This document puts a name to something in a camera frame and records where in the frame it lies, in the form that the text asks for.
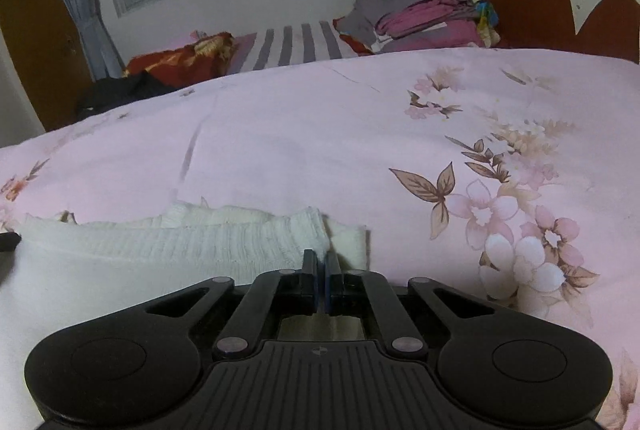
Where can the red patterned cloth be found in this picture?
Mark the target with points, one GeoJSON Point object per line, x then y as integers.
{"type": "Point", "coordinates": [180, 60]}

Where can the pile of folded clothes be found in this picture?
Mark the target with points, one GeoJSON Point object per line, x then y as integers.
{"type": "Point", "coordinates": [415, 15]}

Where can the black cloth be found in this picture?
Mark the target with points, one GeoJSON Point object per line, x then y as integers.
{"type": "Point", "coordinates": [125, 93]}

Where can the grey striped mattress sheet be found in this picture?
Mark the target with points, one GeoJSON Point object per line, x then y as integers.
{"type": "Point", "coordinates": [295, 43]}

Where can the brown wooden door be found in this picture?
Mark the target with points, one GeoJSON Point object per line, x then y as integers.
{"type": "Point", "coordinates": [35, 35]}

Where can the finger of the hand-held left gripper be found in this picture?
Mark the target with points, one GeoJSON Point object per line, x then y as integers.
{"type": "Point", "coordinates": [9, 241]}

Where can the pink floral bedsheet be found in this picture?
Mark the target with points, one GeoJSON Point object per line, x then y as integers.
{"type": "Point", "coordinates": [325, 135]}

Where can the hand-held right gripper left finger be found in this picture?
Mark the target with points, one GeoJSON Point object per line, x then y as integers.
{"type": "Point", "coordinates": [310, 275]}

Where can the white knit sweater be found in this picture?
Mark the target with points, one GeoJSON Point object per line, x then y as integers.
{"type": "Point", "coordinates": [150, 250]}

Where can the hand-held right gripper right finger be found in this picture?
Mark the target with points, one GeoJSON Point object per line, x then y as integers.
{"type": "Point", "coordinates": [333, 275]}

